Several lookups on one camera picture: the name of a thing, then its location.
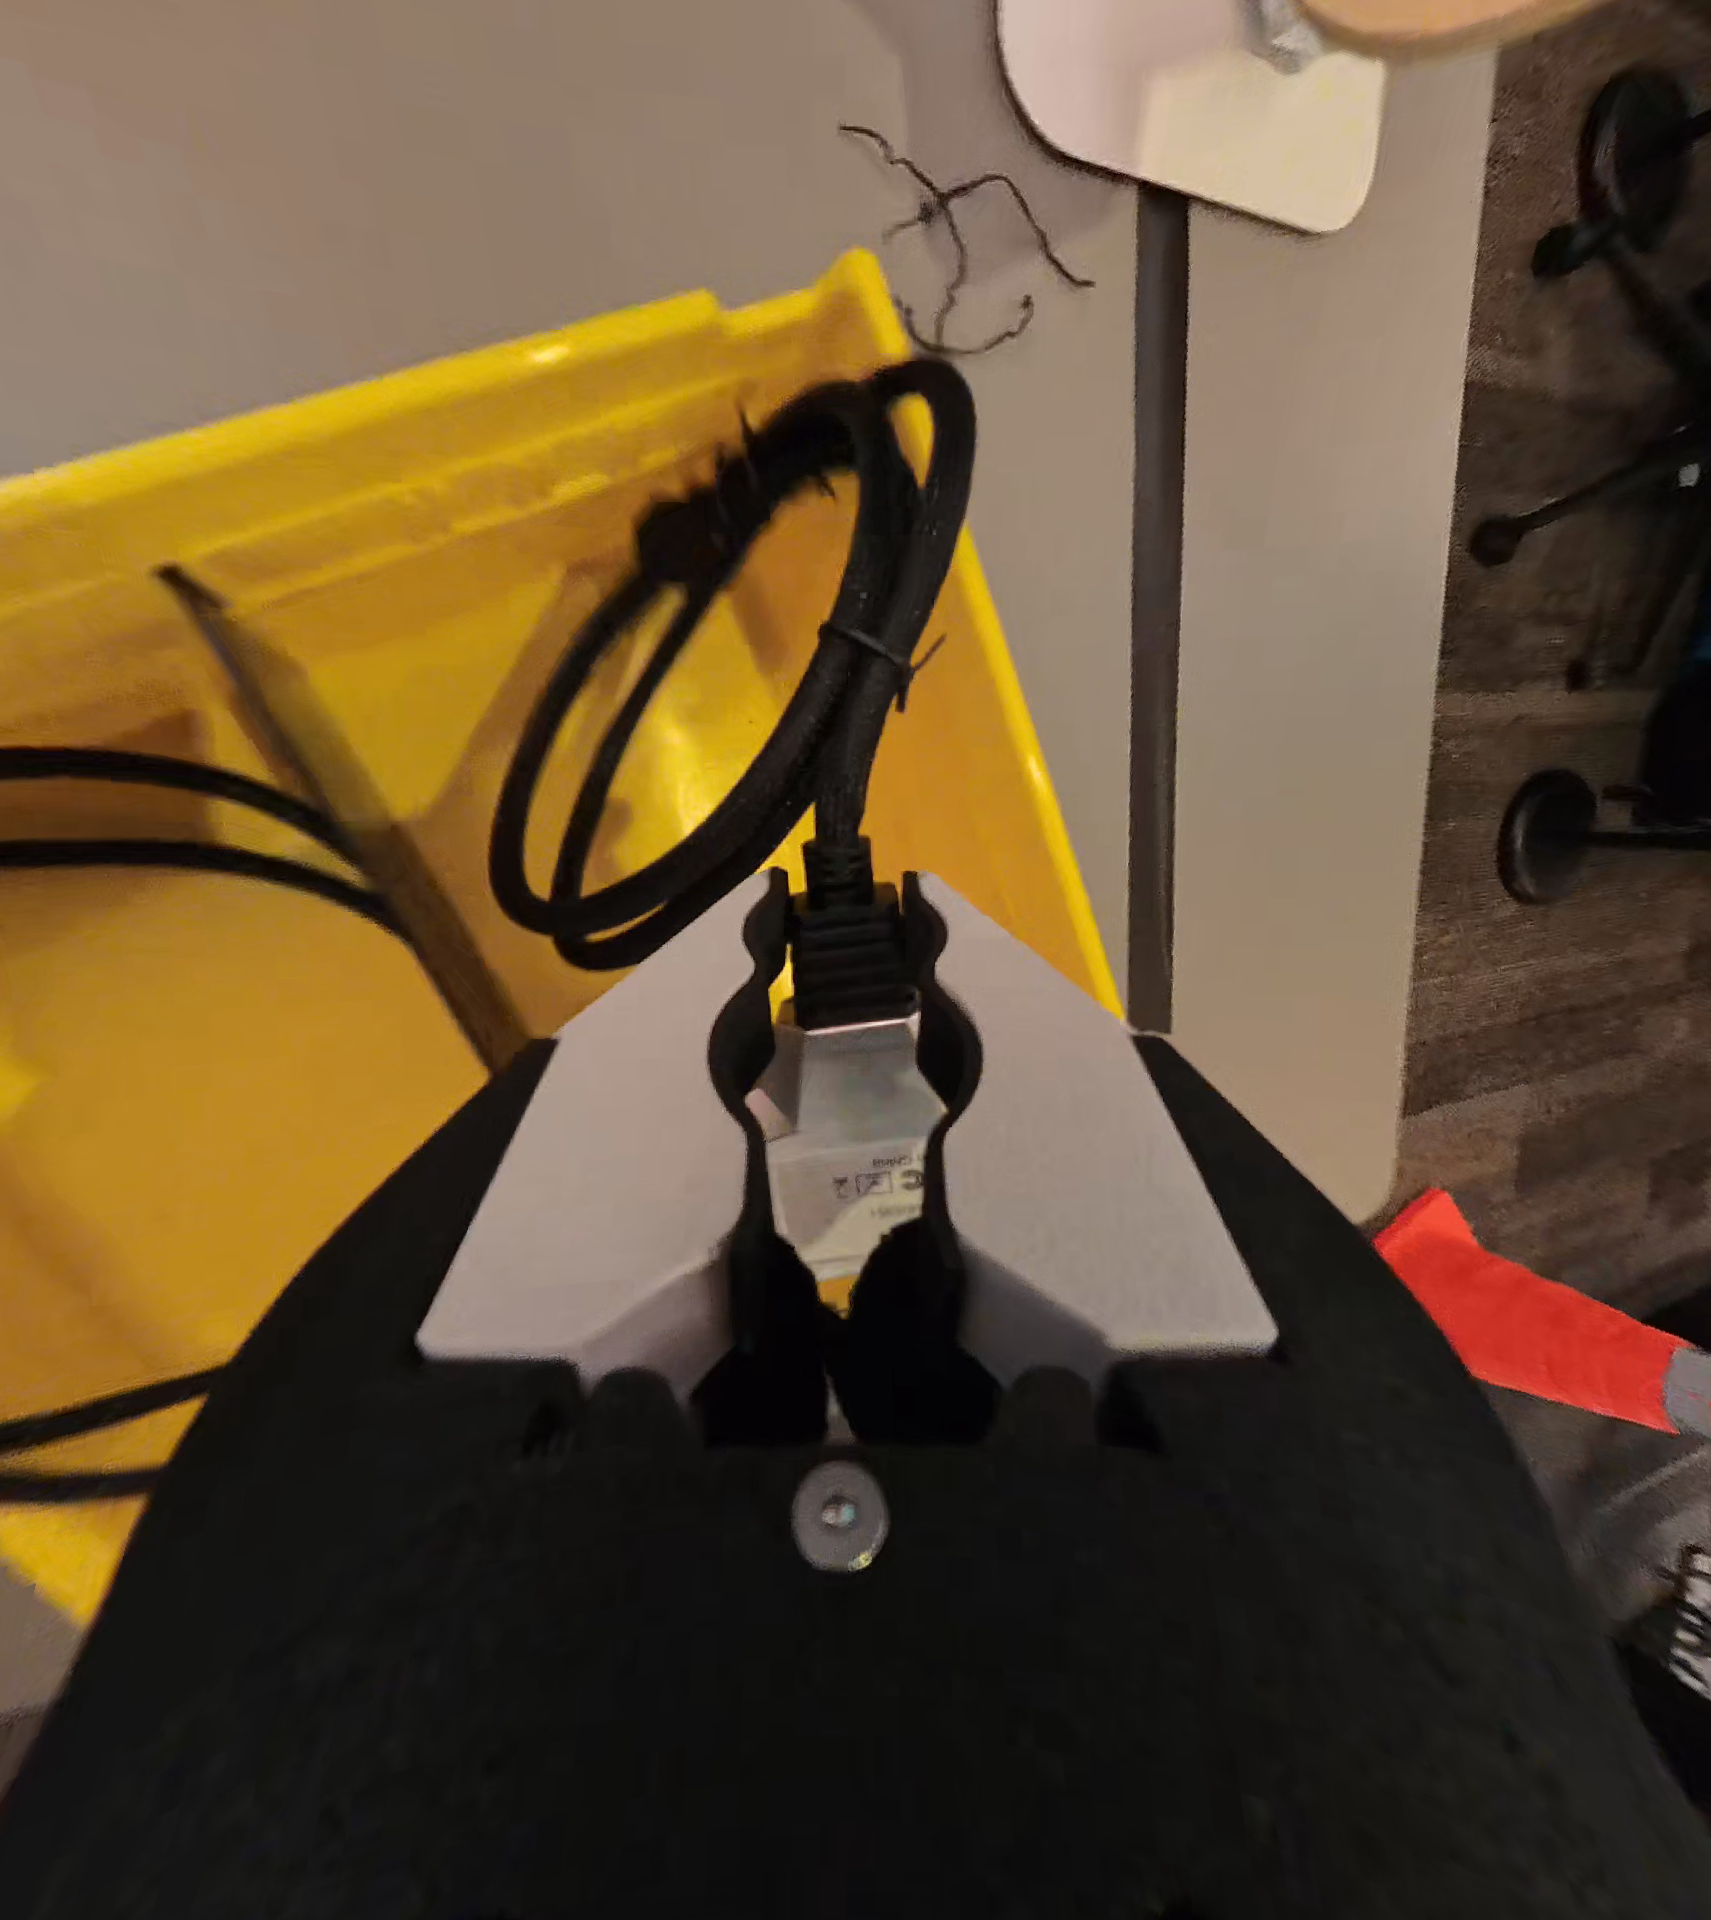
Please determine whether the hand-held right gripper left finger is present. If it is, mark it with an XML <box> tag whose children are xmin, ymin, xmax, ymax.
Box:
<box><xmin>415</xmin><ymin>873</ymin><xmax>836</xmax><ymax>1449</ymax></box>

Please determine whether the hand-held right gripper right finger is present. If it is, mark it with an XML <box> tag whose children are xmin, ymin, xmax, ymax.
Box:
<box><xmin>847</xmin><ymin>873</ymin><xmax>1279</xmax><ymax>1445</ymax></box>

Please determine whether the metal switch box with cable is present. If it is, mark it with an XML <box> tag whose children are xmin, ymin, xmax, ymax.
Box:
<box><xmin>485</xmin><ymin>358</ymin><xmax>980</xmax><ymax>1295</ymax></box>

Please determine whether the yellow plastic bin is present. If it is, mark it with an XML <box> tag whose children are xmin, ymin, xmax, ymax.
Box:
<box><xmin>0</xmin><ymin>247</ymin><xmax>1130</xmax><ymax>1631</ymax></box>

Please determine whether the orange traffic cone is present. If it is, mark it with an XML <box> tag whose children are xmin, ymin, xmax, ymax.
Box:
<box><xmin>1373</xmin><ymin>1187</ymin><xmax>1711</xmax><ymax>1472</ymax></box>

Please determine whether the black office chair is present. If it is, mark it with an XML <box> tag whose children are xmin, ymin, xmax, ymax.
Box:
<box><xmin>1472</xmin><ymin>46</ymin><xmax>1711</xmax><ymax>571</ymax></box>
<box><xmin>1499</xmin><ymin>658</ymin><xmax>1711</xmax><ymax>903</ymax></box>

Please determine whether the tangled black thread scrap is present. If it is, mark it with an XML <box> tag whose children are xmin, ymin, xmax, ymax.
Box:
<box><xmin>839</xmin><ymin>125</ymin><xmax>1097</xmax><ymax>358</ymax></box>

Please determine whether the book stand with black board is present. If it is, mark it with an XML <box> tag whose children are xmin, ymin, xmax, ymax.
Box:
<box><xmin>995</xmin><ymin>0</ymin><xmax>1548</xmax><ymax>237</ymax></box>

